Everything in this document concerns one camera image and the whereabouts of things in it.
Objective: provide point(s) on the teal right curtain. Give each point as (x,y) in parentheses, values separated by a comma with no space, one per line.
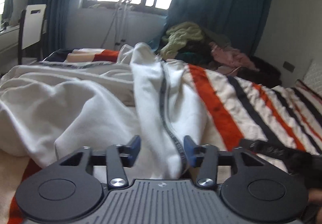
(224,5)

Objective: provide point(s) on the pink garment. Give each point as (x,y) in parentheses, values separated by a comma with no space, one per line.
(231,60)

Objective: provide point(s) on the white garment steamer stand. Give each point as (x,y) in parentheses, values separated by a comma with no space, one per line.
(119,23)

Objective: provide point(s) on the white zip-up garment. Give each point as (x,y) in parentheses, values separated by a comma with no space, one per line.
(51,110)

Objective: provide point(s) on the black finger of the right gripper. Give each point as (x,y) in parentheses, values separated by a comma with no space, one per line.
(303,165)

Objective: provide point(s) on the wall power socket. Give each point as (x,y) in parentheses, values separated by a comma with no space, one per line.
(288,66)

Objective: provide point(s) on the black fuzzy garment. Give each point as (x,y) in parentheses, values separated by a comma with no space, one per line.
(266,74)

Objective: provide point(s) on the white dresser desk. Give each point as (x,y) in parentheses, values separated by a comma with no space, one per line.
(9,48)

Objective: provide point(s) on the striped bed blanket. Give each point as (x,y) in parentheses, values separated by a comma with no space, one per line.
(236,108)

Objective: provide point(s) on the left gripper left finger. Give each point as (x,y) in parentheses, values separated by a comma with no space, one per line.
(71,189)

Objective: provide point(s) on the light green knit garment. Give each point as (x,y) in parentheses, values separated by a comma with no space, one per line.
(178,36)

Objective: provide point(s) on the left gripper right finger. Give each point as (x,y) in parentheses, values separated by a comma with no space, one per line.
(241,187)

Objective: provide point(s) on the white black chair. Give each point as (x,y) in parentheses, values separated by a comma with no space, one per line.
(31,30)

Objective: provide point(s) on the dark green garment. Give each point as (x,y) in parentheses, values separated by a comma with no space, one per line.
(196,53)

